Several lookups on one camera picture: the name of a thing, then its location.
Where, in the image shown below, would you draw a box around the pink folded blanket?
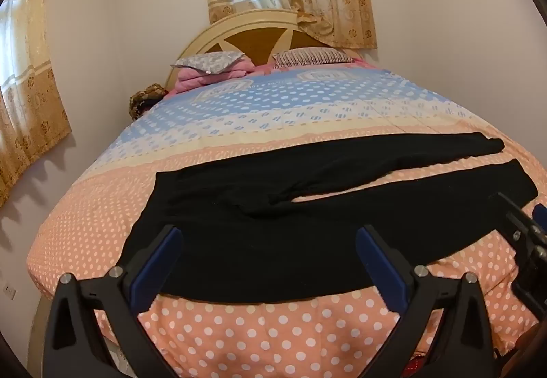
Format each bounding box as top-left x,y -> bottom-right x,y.
173,55 -> 263,94

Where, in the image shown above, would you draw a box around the black pants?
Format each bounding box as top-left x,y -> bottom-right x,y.
115,131 -> 540,304

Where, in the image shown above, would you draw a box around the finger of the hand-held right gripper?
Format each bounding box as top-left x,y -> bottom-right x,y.
487,192 -> 547,252

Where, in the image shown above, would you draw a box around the red object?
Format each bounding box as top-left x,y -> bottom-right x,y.
402,350 -> 432,375

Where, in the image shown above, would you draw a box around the beige floral side curtain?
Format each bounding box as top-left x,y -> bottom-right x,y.
0,0 -> 72,208

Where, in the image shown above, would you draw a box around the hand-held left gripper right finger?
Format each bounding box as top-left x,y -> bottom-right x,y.
356,225 -> 498,378

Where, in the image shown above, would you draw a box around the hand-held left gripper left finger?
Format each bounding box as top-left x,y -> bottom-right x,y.
40,225 -> 185,378

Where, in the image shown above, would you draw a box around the brown patterned bag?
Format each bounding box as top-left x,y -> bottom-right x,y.
129,83 -> 168,121

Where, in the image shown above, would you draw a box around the cream wooden headboard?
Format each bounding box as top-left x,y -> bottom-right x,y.
164,9 -> 368,90

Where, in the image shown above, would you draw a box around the grey patterned pillow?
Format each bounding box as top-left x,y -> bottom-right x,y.
171,52 -> 246,74

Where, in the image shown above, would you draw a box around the striped pillow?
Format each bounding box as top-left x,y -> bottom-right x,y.
272,47 -> 353,70

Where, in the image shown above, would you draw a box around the polka dot bed blanket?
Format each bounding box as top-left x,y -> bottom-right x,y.
26,62 -> 547,378

